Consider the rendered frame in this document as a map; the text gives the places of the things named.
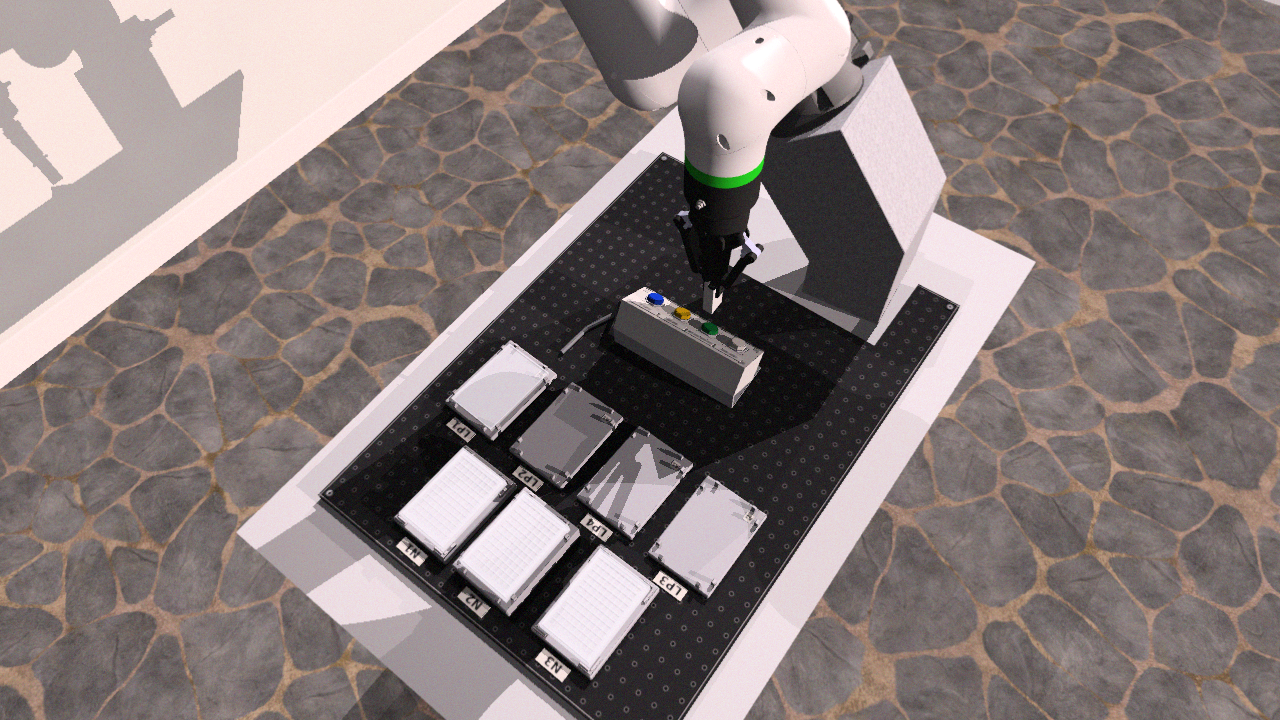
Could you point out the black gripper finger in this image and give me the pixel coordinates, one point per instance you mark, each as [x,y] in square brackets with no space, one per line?
[696,244]
[720,277]

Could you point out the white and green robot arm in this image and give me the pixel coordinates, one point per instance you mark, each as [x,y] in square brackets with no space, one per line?
[734,96]

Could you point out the grey operator panel with coloured buttons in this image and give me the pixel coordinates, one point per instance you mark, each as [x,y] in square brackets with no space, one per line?
[682,343]

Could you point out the white deck label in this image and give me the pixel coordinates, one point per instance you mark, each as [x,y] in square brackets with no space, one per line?
[462,430]
[412,551]
[473,602]
[596,527]
[528,478]
[553,665]
[670,585]

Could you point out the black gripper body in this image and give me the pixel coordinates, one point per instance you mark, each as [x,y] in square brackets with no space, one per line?
[732,228]

